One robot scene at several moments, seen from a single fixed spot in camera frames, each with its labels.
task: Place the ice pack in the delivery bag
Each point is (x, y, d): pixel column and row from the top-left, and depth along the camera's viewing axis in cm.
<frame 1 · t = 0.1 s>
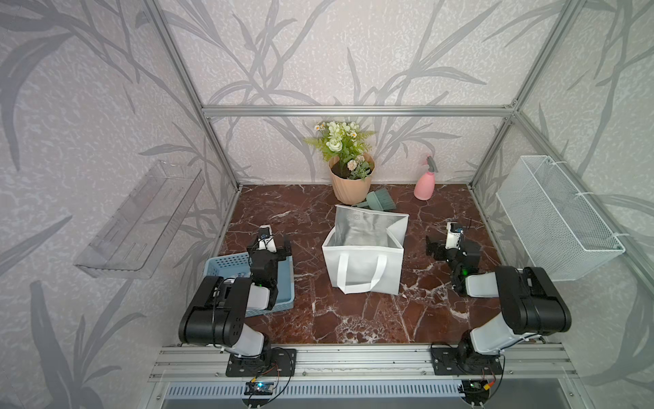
left hand: (272, 233, 90), fingers open
right hand: (440, 235, 95), fingers open
white insulated delivery bag: (364, 250, 72), point 25 cm above the table
light blue plastic basket: (234, 265, 93), point 3 cm above the table
potted white flower plant: (350, 164, 104), point 20 cm above the table
pink spray bottle: (424, 189, 115), point 6 cm above the table
green garden trowel: (379, 199, 118), on the table

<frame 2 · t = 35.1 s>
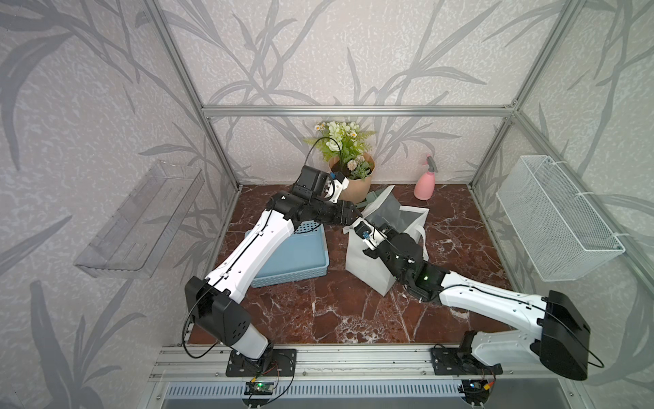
left hand: (356, 217, 73), fingers open
right hand: (369, 218, 74), fingers closed
white insulated delivery bag: (387, 210, 93), point 16 cm above the table
light blue plastic basket: (305, 256, 93), point 5 cm above the table
the other named things where they were.

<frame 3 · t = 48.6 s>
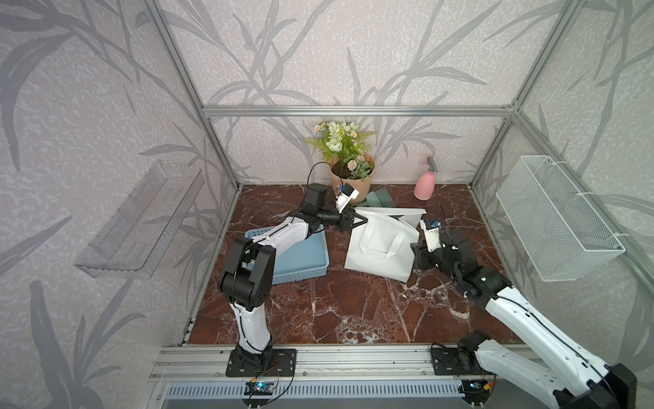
left hand: (363, 219, 84), fingers open
right hand: (417, 241, 79), fingers open
white insulated delivery bag: (382, 244, 86), point 14 cm above the table
the other named things where they were.

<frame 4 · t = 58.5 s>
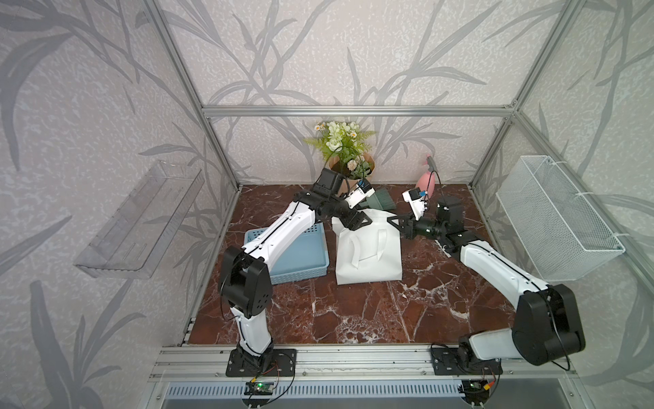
left hand: (364, 212, 82), fingers open
right hand: (389, 218, 81), fingers closed
white insulated delivery bag: (370, 254, 84), point 14 cm above the table
the other named things where they were.

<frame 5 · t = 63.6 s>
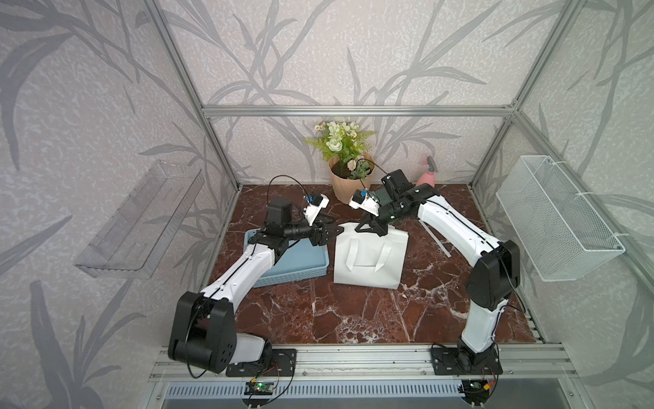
left hand: (338, 226, 77), fingers open
right hand: (358, 226, 81), fingers closed
